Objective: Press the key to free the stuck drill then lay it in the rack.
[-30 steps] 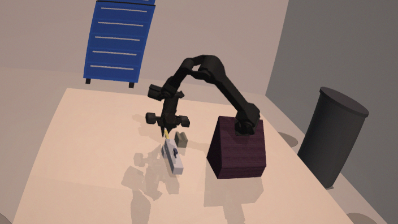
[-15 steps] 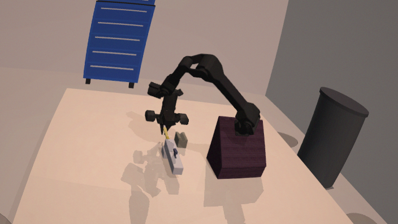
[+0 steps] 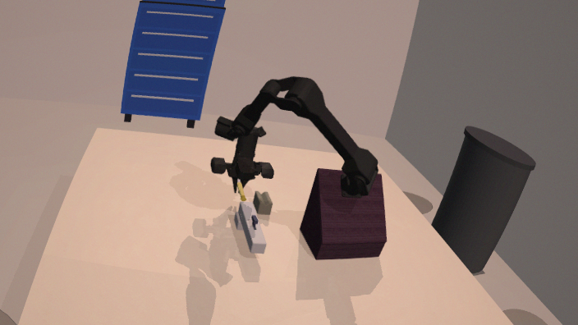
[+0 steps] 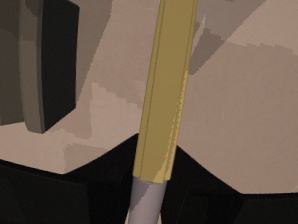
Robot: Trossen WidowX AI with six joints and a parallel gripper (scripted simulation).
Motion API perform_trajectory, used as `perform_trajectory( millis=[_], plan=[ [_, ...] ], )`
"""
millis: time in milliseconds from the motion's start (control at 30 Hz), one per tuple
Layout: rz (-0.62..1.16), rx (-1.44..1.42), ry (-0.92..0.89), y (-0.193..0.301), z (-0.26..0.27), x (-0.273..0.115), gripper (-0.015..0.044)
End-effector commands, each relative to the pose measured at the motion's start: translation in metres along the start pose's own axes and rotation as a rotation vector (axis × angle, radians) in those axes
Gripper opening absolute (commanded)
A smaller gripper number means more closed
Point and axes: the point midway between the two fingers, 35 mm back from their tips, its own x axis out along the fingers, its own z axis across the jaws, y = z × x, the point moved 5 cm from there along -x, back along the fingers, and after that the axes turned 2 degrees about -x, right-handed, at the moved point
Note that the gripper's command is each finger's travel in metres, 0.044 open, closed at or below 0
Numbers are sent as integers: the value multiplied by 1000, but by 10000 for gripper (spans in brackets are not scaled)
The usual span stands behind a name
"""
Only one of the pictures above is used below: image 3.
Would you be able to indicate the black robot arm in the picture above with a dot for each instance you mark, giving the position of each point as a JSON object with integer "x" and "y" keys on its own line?
{"x": 306, "y": 100}

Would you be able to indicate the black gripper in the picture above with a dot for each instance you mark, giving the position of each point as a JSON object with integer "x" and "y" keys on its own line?
{"x": 219, "y": 166}

